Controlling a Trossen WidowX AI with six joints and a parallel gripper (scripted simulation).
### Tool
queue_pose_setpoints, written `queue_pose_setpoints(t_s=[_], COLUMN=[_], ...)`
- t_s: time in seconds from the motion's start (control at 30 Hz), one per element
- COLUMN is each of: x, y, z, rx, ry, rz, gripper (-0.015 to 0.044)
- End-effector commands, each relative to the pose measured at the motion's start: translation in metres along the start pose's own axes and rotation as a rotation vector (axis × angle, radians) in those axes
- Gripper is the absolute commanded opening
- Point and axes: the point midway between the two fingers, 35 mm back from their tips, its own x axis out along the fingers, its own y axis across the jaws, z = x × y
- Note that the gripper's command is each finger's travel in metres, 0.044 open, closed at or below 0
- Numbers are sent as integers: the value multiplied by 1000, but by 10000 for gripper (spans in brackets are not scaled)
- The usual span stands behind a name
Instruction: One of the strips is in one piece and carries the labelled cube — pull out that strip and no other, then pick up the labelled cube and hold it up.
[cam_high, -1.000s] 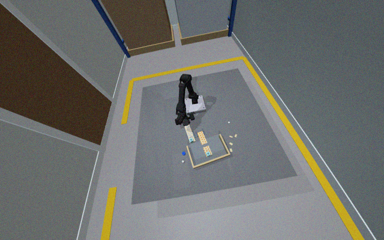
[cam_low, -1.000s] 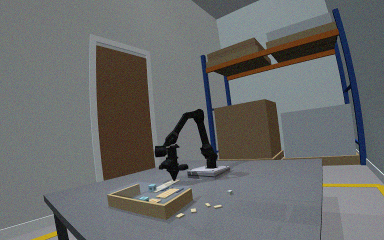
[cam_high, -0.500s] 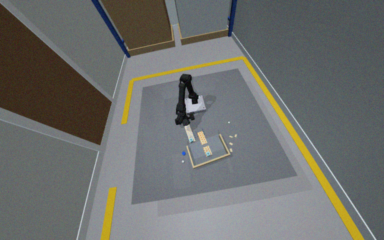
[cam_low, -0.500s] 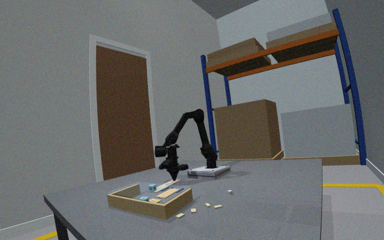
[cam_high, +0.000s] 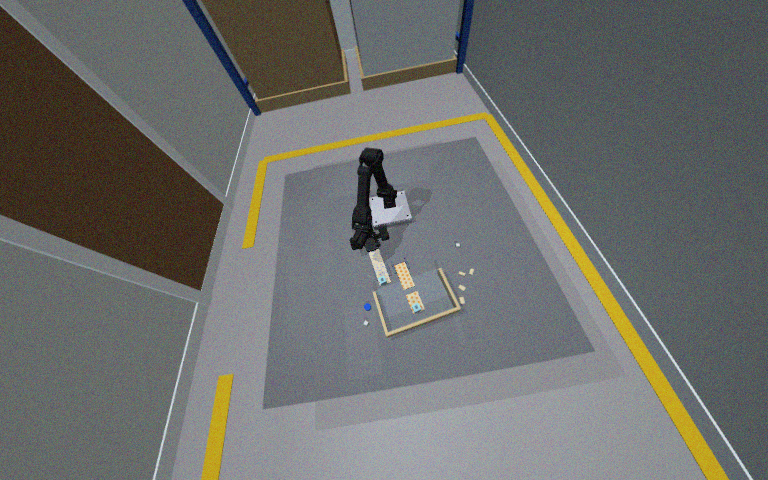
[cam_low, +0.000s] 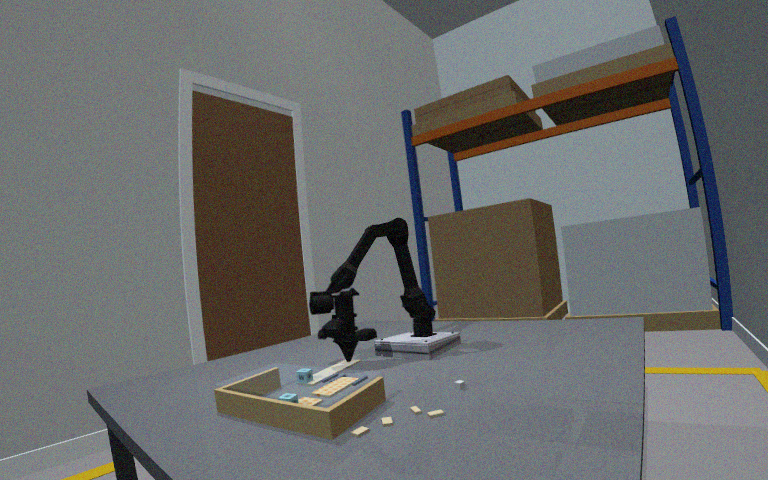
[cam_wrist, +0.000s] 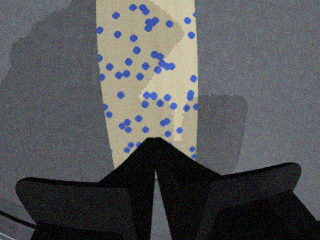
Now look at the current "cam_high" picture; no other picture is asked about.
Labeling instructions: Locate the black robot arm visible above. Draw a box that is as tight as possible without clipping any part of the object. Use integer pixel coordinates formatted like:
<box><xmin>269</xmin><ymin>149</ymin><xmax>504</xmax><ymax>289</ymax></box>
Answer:
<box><xmin>350</xmin><ymin>147</ymin><xmax>397</xmax><ymax>252</ymax></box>

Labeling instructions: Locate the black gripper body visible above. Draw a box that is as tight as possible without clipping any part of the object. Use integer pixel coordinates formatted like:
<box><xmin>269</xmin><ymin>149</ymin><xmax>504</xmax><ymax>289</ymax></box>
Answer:
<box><xmin>351</xmin><ymin>227</ymin><xmax>389</xmax><ymax>250</ymax></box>

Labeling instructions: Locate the beige strip with blue dots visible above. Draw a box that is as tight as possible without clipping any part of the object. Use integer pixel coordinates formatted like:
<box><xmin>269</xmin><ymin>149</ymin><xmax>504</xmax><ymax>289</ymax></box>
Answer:
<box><xmin>368</xmin><ymin>249</ymin><xmax>391</xmax><ymax>284</ymax></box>

